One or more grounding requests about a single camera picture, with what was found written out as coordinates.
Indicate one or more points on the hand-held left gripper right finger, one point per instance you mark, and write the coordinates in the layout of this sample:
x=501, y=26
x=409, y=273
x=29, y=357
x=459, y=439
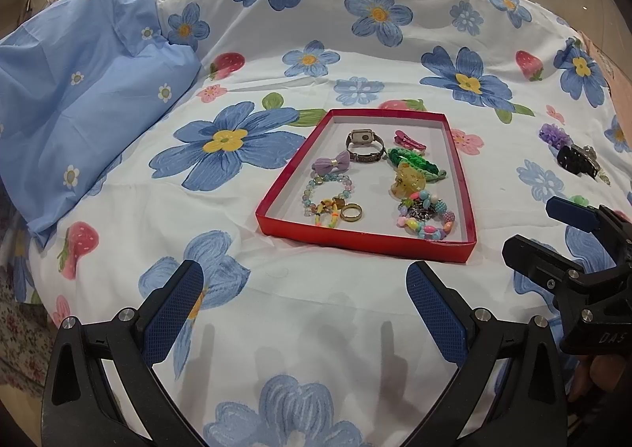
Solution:
x=437, y=313

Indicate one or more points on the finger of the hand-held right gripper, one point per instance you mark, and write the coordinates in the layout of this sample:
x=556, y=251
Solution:
x=538, y=259
x=572, y=214

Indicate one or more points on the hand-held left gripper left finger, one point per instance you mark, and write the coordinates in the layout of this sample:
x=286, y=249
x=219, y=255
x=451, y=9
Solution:
x=173, y=313

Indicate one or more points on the mint green hair clip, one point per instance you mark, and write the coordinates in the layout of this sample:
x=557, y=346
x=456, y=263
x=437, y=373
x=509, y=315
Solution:
x=577, y=200

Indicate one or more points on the red cardboard box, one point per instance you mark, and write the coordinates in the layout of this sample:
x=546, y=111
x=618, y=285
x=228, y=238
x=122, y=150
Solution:
x=365, y=244

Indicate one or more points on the yellow claw clip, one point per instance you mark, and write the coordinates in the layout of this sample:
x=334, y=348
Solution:
x=407, y=178

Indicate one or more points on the person's right hand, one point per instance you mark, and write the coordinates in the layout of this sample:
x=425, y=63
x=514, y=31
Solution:
x=605, y=373

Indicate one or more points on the black hair clip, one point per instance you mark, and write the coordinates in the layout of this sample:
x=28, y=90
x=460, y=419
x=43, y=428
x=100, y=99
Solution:
x=570, y=161

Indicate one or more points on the glittery grey claw clip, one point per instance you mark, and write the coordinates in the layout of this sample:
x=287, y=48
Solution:
x=590, y=158

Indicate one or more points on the purple mesh scrunchie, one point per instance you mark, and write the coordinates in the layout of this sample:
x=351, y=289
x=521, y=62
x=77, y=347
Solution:
x=553, y=135

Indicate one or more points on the floral strawberry bedsheet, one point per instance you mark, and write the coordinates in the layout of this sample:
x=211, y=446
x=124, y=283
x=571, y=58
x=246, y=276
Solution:
x=345, y=318

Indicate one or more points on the green braided hair band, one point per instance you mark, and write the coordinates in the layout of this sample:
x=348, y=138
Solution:
x=429, y=165

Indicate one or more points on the pink cardboard box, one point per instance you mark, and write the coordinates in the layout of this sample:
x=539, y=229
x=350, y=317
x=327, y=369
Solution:
x=610, y=66

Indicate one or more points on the pink hair clip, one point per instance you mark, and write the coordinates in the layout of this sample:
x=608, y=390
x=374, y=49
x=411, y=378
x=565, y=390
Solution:
x=410, y=140

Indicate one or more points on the silver wrist watch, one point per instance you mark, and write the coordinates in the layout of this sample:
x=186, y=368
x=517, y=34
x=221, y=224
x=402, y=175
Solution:
x=364, y=145

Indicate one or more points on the purple bow hair clip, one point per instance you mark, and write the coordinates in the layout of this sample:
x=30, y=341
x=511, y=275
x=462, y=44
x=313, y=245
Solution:
x=331, y=164

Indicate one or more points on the blue daisy pillow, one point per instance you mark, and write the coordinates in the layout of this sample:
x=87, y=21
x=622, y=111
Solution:
x=79, y=96

